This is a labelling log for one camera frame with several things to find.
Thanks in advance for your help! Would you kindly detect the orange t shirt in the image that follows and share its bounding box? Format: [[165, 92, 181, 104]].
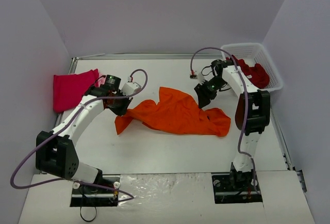
[[114, 87, 231, 137]]

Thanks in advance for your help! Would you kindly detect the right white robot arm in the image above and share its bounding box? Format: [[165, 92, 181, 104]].
[[190, 59, 270, 189]]

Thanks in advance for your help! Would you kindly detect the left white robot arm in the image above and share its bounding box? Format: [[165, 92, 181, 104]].
[[35, 75, 141, 192]]

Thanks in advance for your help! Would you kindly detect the dark red t shirt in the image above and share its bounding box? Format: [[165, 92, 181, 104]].
[[233, 55, 270, 89]]

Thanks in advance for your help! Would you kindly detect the magenta folded t shirt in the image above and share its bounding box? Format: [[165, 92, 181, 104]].
[[53, 69, 99, 113]]

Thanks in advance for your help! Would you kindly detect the white plastic basket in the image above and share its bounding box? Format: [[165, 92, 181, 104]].
[[221, 43, 283, 92]]

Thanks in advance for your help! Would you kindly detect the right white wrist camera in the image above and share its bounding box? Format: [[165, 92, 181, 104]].
[[189, 71, 205, 85]]

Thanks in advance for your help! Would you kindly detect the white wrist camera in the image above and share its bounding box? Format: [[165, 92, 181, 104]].
[[121, 82, 141, 95], [189, 71, 205, 85]]

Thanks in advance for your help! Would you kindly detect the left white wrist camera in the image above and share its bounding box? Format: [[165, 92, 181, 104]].
[[121, 82, 141, 95]]

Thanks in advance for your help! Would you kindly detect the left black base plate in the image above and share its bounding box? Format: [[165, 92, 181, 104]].
[[70, 183, 118, 207]]

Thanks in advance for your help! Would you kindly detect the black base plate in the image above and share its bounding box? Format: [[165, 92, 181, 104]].
[[211, 172, 263, 204], [70, 183, 118, 207]]

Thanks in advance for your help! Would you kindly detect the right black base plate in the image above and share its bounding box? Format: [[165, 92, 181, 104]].
[[211, 172, 263, 204]]

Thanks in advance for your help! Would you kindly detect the black cable loop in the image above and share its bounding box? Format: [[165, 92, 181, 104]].
[[79, 205, 98, 222]]

